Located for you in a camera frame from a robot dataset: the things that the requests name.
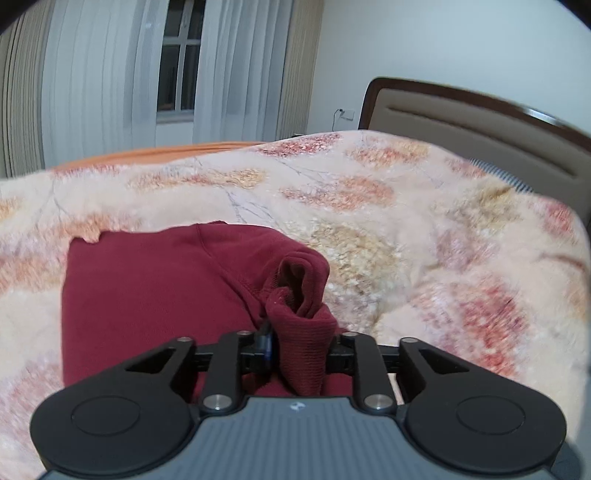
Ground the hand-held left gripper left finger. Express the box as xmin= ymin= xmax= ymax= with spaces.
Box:
xmin=124 ymin=320 xmax=279 ymax=412

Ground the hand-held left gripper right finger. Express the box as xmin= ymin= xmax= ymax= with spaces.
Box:
xmin=327 ymin=333 xmax=468 ymax=414

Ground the maroon sweater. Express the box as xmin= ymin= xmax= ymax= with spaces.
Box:
xmin=60 ymin=220 xmax=357 ymax=400

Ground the floral printed blanket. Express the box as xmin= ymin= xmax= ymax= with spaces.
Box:
xmin=0 ymin=129 xmax=591 ymax=480

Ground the striped pillow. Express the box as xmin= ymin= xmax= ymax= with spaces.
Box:
xmin=468 ymin=158 xmax=533 ymax=195

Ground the brown padded headboard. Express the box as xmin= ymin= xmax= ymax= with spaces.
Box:
xmin=357 ymin=76 xmax=591 ymax=219

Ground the white sheer curtain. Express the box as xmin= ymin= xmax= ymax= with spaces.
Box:
xmin=191 ymin=0 xmax=295 ymax=145
xmin=41 ymin=0 xmax=163 ymax=168

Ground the beige curtain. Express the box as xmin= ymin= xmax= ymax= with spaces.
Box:
xmin=276 ymin=0 xmax=325 ymax=140
xmin=0 ymin=0 xmax=52 ymax=180

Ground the window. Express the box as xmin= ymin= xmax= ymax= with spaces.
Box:
xmin=156 ymin=0 xmax=207 ymax=125

